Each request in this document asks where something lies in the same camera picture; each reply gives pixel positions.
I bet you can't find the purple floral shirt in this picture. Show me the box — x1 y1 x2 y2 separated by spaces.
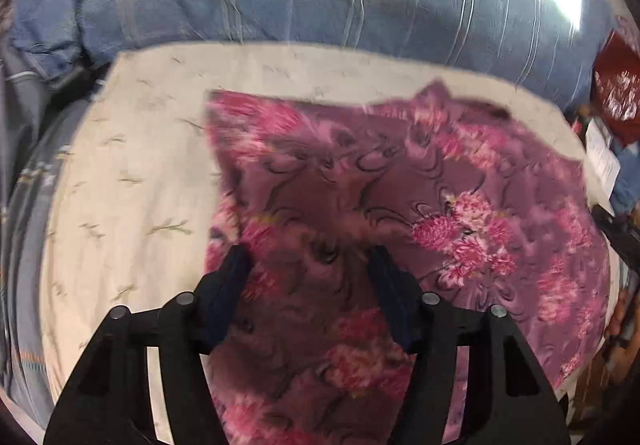
206 82 610 444

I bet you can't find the white paper sheet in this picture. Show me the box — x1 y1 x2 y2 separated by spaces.
585 118 620 198

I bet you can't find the grey star-print pillow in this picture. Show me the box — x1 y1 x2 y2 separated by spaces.
1 39 89 428

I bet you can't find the cream leaf-print bed sheet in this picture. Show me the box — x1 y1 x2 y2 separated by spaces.
38 40 616 445

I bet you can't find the blue denim garment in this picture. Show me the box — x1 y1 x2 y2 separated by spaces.
610 142 640 214

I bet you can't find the red plastic bag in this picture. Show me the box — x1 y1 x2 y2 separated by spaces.
591 30 639 146

